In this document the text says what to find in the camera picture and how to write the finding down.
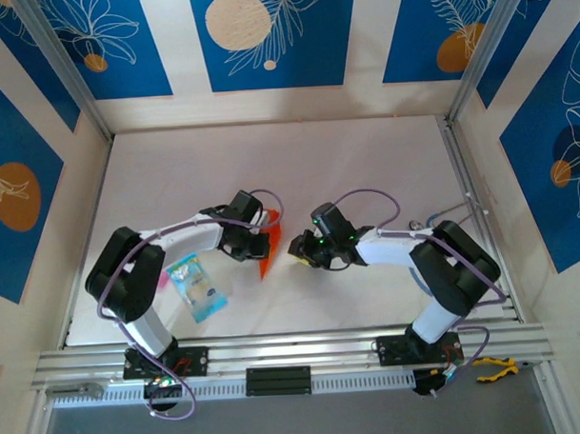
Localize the white slotted cable duct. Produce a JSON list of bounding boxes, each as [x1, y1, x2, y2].
[[50, 368, 416, 410]]

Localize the black bracket block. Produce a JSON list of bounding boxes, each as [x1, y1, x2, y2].
[[245, 365, 312, 398]]

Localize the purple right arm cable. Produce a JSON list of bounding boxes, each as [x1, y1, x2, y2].
[[331, 184, 511, 402]]

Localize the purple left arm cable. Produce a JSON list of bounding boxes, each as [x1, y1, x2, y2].
[[92, 187, 293, 424]]

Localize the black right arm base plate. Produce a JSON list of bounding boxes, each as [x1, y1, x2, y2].
[[375, 332, 463, 367]]

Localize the blue snack packet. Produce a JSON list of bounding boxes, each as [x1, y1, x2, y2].
[[165, 254, 230, 326]]

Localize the aluminium frame beam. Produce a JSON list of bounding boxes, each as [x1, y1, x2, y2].
[[30, 317, 556, 392]]

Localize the yellow handled pliers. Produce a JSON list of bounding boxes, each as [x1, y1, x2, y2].
[[474, 354, 540, 383]]

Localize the small LED controller board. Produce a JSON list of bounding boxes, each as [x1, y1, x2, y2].
[[142, 375, 183, 399], [411, 365, 464, 399]]

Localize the aluminium side rail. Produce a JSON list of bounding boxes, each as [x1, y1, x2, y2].
[[52, 136, 120, 349], [436, 113, 523, 325]]

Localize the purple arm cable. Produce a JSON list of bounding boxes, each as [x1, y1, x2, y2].
[[92, 187, 293, 424], [331, 184, 511, 402]]

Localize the orange paper sheet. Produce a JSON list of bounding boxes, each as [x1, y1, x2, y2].
[[256, 207, 287, 281]]

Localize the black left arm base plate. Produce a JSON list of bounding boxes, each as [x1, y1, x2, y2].
[[121, 345, 210, 380]]

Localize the aluminium corner post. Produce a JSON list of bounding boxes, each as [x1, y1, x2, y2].
[[12, 0, 115, 146], [442, 0, 538, 122]]

